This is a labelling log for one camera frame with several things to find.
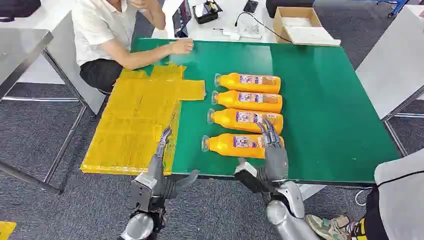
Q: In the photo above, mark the black tablet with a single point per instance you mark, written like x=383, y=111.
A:
x=181, y=18

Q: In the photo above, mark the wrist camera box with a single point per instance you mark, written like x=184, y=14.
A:
x=142, y=192
x=250, y=170

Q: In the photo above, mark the white foam pad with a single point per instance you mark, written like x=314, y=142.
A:
x=296, y=22

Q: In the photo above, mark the white table leg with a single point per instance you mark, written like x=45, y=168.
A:
x=311, y=191

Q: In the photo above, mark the cardboard box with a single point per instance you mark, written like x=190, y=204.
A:
x=277, y=26

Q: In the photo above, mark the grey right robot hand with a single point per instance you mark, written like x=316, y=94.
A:
x=276, y=162

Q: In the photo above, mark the pale grey table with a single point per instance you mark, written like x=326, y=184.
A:
x=391, y=66
x=73, y=66

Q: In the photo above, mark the black case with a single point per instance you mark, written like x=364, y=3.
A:
x=288, y=5

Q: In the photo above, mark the yellow floor item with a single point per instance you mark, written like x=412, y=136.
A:
x=6, y=230

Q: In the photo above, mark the black phone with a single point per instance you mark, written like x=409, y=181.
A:
x=250, y=6

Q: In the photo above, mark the white adapter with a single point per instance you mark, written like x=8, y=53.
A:
x=232, y=35

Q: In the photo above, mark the clear glass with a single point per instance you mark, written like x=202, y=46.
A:
x=251, y=28

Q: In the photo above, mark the white desk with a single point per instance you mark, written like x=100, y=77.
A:
x=202, y=31

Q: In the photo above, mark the black bag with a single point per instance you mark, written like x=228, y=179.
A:
x=18, y=8

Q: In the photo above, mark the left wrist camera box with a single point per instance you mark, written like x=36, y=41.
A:
x=142, y=192

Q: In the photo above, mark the orange drink bottle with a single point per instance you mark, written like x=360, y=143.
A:
x=232, y=101
x=222, y=145
x=228, y=120
x=232, y=82

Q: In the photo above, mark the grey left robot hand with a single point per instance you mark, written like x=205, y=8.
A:
x=157, y=172

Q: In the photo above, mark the blue frame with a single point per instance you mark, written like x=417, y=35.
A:
x=396, y=6

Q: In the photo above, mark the grey steel table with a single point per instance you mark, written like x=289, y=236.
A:
x=20, y=49

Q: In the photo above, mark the green table mat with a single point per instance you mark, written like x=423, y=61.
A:
x=314, y=116

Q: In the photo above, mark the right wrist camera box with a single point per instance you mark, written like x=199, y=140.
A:
x=250, y=170

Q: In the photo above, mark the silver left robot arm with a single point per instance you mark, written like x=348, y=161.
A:
x=139, y=227

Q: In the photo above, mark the yellow sheet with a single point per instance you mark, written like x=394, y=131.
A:
x=132, y=126

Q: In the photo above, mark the black tray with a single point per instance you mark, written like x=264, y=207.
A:
x=207, y=13

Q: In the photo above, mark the person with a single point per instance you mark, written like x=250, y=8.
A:
x=96, y=30
x=400, y=198

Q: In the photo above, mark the white board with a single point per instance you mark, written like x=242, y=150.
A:
x=311, y=35

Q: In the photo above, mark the person's right hand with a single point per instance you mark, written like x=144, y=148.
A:
x=182, y=46

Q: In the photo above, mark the person's left hand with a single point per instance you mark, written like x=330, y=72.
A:
x=139, y=3

